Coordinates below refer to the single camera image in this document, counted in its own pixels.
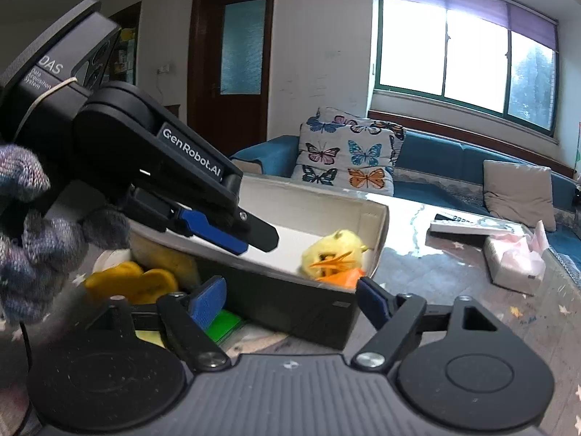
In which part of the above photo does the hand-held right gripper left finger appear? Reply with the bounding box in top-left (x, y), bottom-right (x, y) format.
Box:
top-left (77, 276), bottom-right (231, 371)

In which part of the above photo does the yellow rubber animal toy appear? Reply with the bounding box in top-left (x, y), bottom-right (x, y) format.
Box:
top-left (84, 260), bottom-right (180, 306)

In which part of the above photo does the grey cardboard box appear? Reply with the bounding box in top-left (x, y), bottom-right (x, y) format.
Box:
top-left (129, 175), bottom-right (391, 351)

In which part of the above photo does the brown wooden door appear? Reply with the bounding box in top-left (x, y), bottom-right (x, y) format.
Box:
top-left (187, 0), bottom-right (277, 145)

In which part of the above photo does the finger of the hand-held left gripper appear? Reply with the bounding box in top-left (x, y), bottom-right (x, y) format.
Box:
top-left (136, 116), bottom-right (279, 252)
top-left (123, 185), bottom-right (249, 256)

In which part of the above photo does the blue sofa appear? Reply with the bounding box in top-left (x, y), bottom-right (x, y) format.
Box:
top-left (229, 128), bottom-right (581, 259)

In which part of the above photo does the grey star-print table cover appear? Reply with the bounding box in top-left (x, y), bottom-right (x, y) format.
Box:
top-left (0, 188), bottom-right (581, 436)

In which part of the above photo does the yellow plush chick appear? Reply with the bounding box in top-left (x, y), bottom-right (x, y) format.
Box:
top-left (133, 235), bottom-right (201, 289)
top-left (297, 229), bottom-right (369, 282)

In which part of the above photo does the butterfly print pillow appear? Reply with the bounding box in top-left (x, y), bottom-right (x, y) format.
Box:
top-left (290, 106), bottom-right (406, 197)

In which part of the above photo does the beige cushion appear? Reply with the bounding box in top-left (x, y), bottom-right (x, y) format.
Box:
top-left (482, 160), bottom-right (557, 232)

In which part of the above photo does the cluttered shelf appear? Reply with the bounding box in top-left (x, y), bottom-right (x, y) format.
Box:
top-left (108, 2), bottom-right (142, 88)

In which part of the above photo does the person's left hand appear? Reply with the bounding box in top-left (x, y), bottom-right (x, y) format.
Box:
top-left (0, 143), bottom-right (131, 328)

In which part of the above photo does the green toy ball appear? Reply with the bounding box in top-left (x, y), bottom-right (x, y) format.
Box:
top-left (205, 308), bottom-right (247, 345)

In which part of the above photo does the yellow rubber band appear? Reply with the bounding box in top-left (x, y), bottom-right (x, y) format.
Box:
top-left (13, 76), bottom-right (79, 142)

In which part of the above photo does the white tissue pack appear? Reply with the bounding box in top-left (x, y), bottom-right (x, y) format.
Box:
top-left (482, 220), bottom-right (549, 297)

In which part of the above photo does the green framed window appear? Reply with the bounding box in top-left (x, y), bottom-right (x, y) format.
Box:
top-left (373, 0), bottom-right (560, 138)

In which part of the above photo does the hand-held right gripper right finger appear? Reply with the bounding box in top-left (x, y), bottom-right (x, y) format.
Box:
top-left (352, 277), bottom-right (523, 371)

